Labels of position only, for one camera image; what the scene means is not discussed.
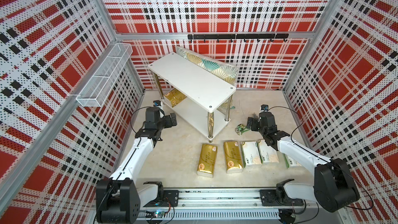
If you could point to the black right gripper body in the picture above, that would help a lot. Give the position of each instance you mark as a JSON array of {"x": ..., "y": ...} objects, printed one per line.
[{"x": 255, "y": 124}]

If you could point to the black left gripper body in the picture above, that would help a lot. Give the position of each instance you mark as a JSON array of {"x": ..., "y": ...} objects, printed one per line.
[{"x": 166, "y": 123}]

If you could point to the gold tissue pack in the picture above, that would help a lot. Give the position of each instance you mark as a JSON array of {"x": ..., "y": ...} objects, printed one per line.
[
  {"x": 175, "y": 97},
  {"x": 234, "y": 163},
  {"x": 207, "y": 160}
]

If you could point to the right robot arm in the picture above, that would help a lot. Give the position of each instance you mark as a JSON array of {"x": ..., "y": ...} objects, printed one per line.
[{"x": 332, "y": 185}]

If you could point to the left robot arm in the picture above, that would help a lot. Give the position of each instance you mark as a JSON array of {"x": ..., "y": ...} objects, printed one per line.
[{"x": 118, "y": 199}]

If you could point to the white green tissue pack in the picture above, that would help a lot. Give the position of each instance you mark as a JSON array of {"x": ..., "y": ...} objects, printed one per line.
[
  {"x": 268, "y": 155},
  {"x": 291, "y": 163},
  {"x": 251, "y": 156}
]

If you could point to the white two-tier shelf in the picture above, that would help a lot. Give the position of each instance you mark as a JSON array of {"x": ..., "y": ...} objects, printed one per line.
[{"x": 204, "y": 93}]

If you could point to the fan pattern cushion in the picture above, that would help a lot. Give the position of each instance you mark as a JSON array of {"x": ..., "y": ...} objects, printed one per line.
[{"x": 225, "y": 71}]

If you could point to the green circuit board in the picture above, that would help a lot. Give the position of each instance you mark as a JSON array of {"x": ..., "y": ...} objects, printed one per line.
[{"x": 155, "y": 214}]

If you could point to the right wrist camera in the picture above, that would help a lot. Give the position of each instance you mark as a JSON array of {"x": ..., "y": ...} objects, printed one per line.
[{"x": 264, "y": 108}]

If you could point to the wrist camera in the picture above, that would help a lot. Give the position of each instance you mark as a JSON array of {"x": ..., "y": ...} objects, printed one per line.
[
  {"x": 264, "y": 108},
  {"x": 157, "y": 103}
]

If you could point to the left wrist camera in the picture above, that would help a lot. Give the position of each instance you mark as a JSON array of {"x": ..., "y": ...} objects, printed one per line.
[{"x": 157, "y": 103}]

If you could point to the green sloth figure keychain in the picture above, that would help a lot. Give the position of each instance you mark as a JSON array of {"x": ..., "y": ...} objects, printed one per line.
[{"x": 240, "y": 129}]

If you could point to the white wire mesh basket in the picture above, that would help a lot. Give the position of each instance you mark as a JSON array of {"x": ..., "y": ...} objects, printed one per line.
[{"x": 100, "y": 84}]

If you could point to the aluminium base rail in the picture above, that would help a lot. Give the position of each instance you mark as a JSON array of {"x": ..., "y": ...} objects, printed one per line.
[{"x": 238, "y": 206}]

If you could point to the black wall hook rail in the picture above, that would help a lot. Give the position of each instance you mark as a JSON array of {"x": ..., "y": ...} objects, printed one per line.
[{"x": 270, "y": 36}]

